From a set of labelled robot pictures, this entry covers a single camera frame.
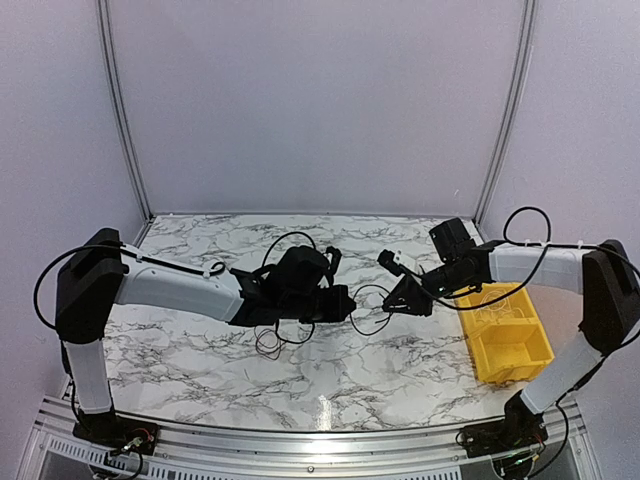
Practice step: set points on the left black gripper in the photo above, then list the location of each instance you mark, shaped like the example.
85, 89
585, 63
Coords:
338, 312

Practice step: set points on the right aluminium frame post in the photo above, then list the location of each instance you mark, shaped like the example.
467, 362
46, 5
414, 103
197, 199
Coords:
515, 91

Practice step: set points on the yellow three-compartment bin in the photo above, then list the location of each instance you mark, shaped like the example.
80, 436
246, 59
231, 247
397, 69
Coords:
504, 335

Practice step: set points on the left aluminium frame post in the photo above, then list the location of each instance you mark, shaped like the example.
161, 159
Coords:
116, 96

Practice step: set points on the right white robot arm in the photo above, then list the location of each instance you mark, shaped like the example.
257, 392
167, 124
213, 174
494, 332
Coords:
601, 274

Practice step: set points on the aluminium frame post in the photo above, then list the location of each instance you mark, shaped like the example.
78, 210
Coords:
116, 96
515, 91

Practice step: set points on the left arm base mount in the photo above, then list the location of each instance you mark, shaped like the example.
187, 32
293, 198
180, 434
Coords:
120, 434

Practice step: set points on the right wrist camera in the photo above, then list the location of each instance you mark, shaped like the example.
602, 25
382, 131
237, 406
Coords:
397, 263

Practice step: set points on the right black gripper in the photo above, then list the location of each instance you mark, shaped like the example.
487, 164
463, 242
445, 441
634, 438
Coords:
410, 294

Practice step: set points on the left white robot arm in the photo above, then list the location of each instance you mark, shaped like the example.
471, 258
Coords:
104, 272

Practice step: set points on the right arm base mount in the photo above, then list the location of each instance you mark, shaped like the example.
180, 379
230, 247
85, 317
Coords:
519, 428

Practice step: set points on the front aluminium rail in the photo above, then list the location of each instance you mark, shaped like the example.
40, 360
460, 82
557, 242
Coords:
184, 451

